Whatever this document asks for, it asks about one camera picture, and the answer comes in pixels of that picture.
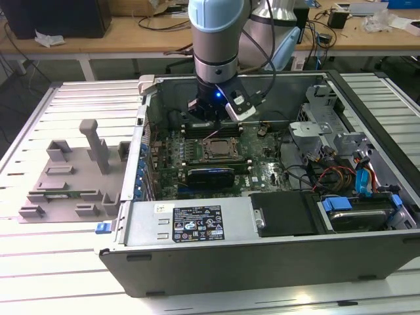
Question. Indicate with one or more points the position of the thin metal locking lever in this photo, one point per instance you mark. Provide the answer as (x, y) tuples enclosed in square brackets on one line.
[(213, 134)]

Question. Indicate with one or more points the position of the silver CPU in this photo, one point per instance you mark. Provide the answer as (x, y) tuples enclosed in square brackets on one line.
[(220, 147)]

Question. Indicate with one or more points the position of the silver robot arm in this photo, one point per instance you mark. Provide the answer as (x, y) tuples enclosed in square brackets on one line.
[(213, 46)]

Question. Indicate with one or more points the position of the CPU socket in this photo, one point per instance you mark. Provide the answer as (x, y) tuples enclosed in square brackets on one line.
[(206, 158)]

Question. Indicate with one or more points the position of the black RAM slot row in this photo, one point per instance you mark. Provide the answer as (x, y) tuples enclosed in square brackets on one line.
[(216, 166), (197, 131)]

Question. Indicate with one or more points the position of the black graphics card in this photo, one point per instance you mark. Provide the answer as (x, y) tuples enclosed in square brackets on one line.
[(210, 178)]

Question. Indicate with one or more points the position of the green motherboard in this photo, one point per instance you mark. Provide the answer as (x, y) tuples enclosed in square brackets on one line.
[(259, 164)]

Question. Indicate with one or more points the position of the silver metal drive cage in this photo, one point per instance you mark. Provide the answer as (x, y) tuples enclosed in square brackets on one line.
[(310, 129)]

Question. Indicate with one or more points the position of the silver power supply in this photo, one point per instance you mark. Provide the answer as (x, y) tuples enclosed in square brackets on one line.
[(147, 223)]

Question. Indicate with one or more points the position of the black optical drive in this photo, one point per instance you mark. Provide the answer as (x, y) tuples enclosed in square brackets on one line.
[(285, 213)]

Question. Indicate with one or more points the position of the small black adapter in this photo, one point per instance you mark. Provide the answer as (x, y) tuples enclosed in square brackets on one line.
[(325, 38)]

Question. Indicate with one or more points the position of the grey parts rack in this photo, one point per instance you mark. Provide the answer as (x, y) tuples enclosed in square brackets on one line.
[(78, 177)]

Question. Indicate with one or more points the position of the small black box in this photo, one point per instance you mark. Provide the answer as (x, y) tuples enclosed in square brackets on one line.
[(337, 19)]

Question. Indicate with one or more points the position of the blue case latch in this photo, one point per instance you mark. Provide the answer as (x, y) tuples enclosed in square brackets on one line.
[(102, 228)]

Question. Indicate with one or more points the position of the black PC case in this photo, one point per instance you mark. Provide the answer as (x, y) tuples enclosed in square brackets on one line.
[(229, 269)]

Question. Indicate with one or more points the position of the green RAM stick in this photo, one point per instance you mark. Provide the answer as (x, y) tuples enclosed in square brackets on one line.
[(62, 195)]

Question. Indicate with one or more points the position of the crumpled white paper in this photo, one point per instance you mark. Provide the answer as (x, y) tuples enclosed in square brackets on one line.
[(49, 39)]

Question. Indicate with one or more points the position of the black computer tower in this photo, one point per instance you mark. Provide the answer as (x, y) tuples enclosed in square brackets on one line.
[(59, 16)]

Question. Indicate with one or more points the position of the hard disk in blue carrier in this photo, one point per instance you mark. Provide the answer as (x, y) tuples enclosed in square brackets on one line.
[(357, 220)]

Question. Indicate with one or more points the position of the clear plastic bag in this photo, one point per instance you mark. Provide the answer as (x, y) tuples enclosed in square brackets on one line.
[(377, 21)]

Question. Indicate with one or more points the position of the flat white box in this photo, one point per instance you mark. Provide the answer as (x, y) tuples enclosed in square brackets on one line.
[(407, 26)]

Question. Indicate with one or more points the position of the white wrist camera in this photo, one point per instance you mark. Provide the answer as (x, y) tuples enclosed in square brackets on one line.
[(243, 110)]

